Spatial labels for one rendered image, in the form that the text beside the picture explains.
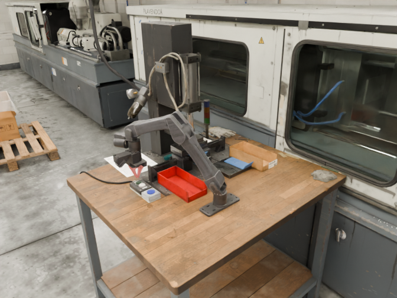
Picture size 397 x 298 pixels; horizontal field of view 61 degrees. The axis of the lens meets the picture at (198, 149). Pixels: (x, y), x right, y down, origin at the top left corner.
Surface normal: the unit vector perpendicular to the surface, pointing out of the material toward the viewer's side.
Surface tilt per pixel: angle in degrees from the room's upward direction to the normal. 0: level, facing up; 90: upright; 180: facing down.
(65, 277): 0
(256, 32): 90
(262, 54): 90
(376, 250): 90
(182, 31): 90
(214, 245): 0
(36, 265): 0
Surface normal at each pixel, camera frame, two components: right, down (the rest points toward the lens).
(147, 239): -0.02, -0.91
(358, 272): -0.80, 0.27
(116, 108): 0.60, 0.32
